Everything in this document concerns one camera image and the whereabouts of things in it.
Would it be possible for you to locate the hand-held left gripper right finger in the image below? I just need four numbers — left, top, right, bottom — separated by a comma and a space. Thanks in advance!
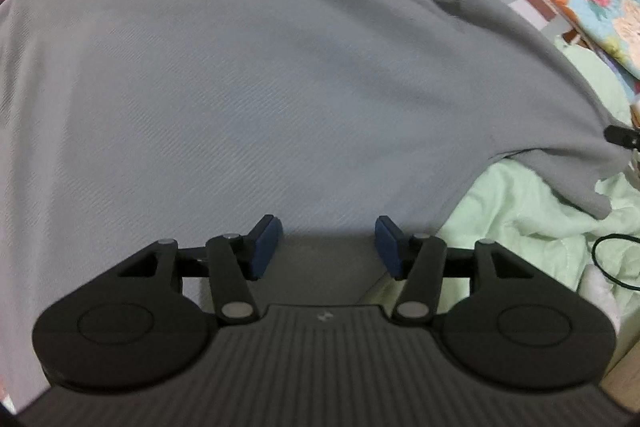
375, 214, 538, 325

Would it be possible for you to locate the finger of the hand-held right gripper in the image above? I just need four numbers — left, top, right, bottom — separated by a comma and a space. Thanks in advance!
604, 124, 637, 148

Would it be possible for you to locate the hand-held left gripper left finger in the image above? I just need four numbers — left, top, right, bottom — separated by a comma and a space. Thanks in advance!
115, 214, 283, 325

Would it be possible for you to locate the grey shirt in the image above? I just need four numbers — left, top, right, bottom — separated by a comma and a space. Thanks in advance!
0, 0, 621, 413

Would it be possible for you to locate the light green blanket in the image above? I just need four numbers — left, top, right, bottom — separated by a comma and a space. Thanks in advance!
370, 42, 640, 358

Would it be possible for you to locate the white cloth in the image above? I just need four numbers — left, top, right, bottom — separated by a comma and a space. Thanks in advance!
582, 263, 623, 335

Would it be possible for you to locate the black cable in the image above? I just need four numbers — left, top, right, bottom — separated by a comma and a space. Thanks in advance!
591, 233, 640, 294

